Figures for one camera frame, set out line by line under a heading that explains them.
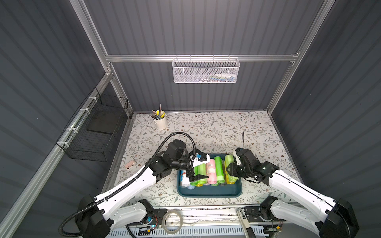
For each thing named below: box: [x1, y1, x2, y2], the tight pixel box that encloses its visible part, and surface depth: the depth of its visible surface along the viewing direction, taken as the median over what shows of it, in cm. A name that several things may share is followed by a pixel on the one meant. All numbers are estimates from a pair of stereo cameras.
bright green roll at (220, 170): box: [213, 156, 225, 184], surface depth 84 cm
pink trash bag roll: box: [206, 158, 218, 185], surface depth 82 cm
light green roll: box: [194, 163, 207, 186], surface depth 82 cm
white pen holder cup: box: [153, 112, 168, 129], surface depth 107 cm
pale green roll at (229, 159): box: [224, 154, 235, 169], surface depth 85 cm
